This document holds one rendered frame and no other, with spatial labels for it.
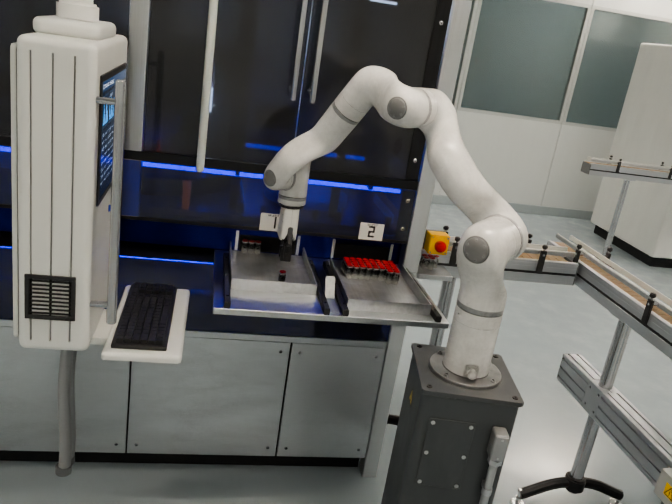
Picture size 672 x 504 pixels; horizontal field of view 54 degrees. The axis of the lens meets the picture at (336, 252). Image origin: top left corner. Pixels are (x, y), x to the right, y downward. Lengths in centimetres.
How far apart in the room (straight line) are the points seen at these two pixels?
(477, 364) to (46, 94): 119
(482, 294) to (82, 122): 101
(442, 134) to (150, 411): 146
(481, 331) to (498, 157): 584
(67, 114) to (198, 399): 125
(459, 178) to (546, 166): 610
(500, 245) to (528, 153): 604
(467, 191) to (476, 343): 38
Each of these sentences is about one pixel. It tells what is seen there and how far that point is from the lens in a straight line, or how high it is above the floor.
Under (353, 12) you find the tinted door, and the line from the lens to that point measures 215.
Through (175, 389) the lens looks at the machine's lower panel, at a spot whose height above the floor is 37.
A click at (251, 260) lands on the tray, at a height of 88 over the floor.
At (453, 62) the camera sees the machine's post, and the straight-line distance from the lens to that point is 223.
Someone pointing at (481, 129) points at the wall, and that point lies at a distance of 732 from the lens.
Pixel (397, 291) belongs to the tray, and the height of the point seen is 88.
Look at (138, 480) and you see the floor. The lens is 265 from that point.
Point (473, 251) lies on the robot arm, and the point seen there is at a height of 122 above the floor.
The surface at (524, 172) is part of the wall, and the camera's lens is 762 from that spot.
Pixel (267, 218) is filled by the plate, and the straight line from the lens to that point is 220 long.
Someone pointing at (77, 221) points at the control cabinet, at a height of 115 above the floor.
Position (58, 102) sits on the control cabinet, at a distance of 160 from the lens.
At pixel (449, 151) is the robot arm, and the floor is 142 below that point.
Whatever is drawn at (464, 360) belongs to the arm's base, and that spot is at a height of 92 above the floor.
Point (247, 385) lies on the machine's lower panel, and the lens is 246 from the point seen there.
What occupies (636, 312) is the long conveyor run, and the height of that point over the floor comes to 90.
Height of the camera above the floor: 166
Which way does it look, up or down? 19 degrees down
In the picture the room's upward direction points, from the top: 9 degrees clockwise
